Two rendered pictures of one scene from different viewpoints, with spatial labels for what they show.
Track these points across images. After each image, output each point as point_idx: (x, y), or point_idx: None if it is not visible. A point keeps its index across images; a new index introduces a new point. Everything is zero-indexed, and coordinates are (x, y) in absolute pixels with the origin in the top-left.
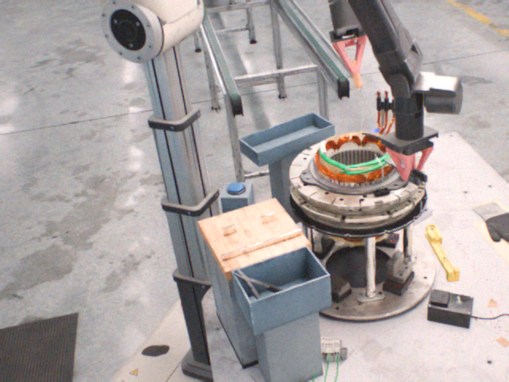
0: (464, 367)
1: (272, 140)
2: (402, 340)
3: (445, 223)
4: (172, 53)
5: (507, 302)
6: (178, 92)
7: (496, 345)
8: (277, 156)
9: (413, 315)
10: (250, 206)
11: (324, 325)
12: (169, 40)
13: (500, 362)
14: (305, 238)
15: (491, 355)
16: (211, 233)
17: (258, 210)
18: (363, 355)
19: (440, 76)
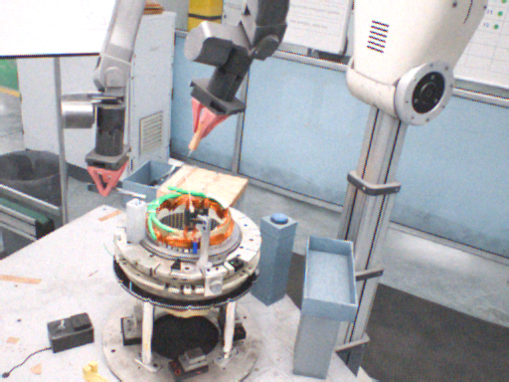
0: (37, 308)
1: (348, 279)
2: (95, 304)
3: None
4: (374, 113)
5: (22, 379)
6: (364, 151)
7: (17, 334)
8: (304, 258)
9: (101, 325)
10: (233, 196)
11: None
12: (353, 87)
13: (9, 324)
14: (165, 191)
15: (19, 325)
16: (227, 176)
17: (223, 196)
18: (115, 284)
19: (80, 93)
